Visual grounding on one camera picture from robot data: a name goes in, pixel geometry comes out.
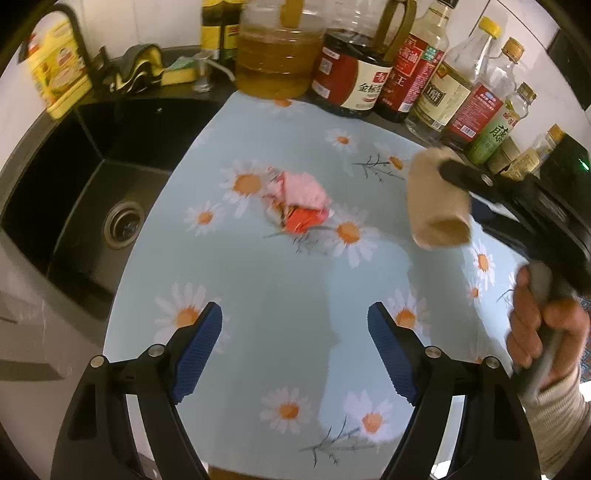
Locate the yellow dish soap bottle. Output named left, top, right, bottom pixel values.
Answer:
left=25, top=14, right=93, bottom=118

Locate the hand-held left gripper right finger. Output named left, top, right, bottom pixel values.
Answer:
left=368, top=302, right=541, bottom=480

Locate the yellow green sponge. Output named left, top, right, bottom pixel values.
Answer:
left=161, top=56, right=204, bottom=86

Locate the person's right forearm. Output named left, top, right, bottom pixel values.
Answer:
left=519, top=364, right=591, bottom=478

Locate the green yellow label oil bottle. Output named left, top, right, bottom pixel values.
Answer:
left=201, top=0, right=241, bottom=65

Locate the person's right hand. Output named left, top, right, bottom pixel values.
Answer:
left=505, top=265, right=591, bottom=384

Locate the large dark soy sauce jug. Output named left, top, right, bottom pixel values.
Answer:
left=310, top=0, right=416, bottom=118

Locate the clear bottle red label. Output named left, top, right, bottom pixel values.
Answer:
left=441, top=38, right=526, bottom=151

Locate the large clear cooking oil jug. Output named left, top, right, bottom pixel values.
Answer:
left=235, top=0, right=324, bottom=100

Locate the metal soap dispenser pump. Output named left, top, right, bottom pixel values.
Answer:
left=191, top=51, right=237, bottom=93

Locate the red pink wrapper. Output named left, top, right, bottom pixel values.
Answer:
left=263, top=171, right=333, bottom=234

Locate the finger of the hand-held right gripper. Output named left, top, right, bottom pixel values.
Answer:
left=468, top=194, right=532, bottom=243
left=438, top=157, right=536, bottom=200

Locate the black kitchen sink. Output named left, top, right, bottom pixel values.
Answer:
left=0, top=99, right=222, bottom=319

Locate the red label soy sauce bottle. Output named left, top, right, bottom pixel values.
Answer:
left=374, top=0, right=458, bottom=123

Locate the small bottle yellow cap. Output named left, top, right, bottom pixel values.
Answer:
left=501, top=124, right=566, bottom=181

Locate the brown paper cup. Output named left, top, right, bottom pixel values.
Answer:
left=406, top=148, right=472, bottom=247

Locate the grey yellow dish cloth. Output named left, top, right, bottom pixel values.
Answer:
left=95, top=44, right=164, bottom=95

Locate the daisy print tablecloth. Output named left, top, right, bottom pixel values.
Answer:
left=104, top=90, right=527, bottom=472

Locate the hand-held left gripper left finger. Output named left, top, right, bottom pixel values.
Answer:
left=51, top=302, right=223, bottom=480

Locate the black faucet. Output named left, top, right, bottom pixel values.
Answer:
left=34, top=4, right=100, bottom=100

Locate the clear vinegar bottle yellow cap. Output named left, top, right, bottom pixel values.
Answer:
left=405, top=17, right=502, bottom=144

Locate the metal sink drain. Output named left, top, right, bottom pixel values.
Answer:
left=104, top=200, right=145, bottom=250

